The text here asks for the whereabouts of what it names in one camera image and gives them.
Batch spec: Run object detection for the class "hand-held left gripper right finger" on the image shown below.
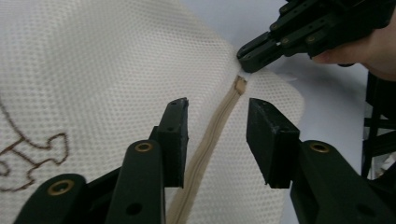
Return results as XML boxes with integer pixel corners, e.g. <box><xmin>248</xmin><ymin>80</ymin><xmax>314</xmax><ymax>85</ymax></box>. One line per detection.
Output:
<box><xmin>246</xmin><ymin>97</ymin><xmax>302</xmax><ymax>189</ymax></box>

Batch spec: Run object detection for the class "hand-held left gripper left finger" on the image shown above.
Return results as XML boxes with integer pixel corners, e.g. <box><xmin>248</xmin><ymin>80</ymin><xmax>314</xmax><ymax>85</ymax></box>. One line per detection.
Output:
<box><xmin>148</xmin><ymin>97</ymin><xmax>191</xmax><ymax>189</ymax></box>

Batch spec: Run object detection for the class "white mesh laundry bag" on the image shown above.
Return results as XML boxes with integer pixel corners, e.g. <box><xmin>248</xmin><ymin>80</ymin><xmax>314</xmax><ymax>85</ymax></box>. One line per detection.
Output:
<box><xmin>0</xmin><ymin>0</ymin><xmax>305</xmax><ymax>224</ymax></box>

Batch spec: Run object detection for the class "dark metal stand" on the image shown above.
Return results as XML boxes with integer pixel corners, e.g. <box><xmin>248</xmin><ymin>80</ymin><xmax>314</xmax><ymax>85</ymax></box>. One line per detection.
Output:
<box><xmin>360</xmin><ymin>70</ymin><xmax>396</xmax><ymax>188</ymax></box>

